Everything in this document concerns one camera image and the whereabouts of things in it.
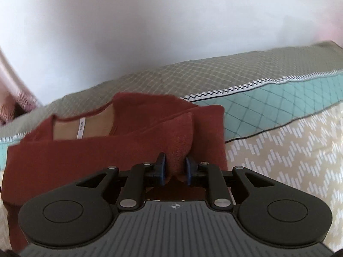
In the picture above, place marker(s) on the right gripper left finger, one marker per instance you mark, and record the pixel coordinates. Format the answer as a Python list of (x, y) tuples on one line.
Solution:
[(78, 213)]

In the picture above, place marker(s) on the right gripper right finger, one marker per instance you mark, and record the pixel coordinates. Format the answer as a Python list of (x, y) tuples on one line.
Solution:
[(269, 211)]

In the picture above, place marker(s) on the dark red knit sweater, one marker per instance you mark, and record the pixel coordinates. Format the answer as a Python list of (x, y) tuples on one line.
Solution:
[(133, 128)]

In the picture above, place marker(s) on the patterned bed cover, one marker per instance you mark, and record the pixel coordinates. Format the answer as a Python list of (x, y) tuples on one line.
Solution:
[(282, 113)]

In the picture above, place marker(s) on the pink lace curtain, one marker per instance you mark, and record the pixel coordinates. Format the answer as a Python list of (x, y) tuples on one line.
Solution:
[(16, 98)]

